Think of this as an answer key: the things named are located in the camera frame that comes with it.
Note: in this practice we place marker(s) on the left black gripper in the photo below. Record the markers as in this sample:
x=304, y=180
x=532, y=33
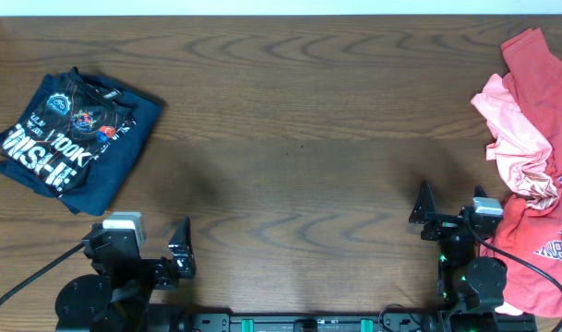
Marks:
x=162, y=274

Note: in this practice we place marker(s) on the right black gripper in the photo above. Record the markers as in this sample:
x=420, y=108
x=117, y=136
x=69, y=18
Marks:
x=424, y=214

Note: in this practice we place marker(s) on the black orange-patterned cycling jersey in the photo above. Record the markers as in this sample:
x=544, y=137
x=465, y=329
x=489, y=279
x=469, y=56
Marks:
x=68, y=125

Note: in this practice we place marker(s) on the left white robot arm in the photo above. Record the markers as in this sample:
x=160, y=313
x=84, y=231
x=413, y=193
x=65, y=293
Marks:
x=116, y=296

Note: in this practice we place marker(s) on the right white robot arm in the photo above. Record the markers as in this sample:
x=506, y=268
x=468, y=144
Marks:
x=471, y=285

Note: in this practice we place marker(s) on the light pink garment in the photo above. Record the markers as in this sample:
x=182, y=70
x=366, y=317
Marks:
x=519, y=150

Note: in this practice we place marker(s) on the folded navy blue shorts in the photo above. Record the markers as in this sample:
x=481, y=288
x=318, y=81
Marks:
x=109, y=171

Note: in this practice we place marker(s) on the red printed t-shirt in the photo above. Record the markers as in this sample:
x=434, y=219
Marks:
x=523, y=111

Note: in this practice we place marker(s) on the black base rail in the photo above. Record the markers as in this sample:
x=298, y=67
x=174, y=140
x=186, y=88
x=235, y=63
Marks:
x=394, y=318

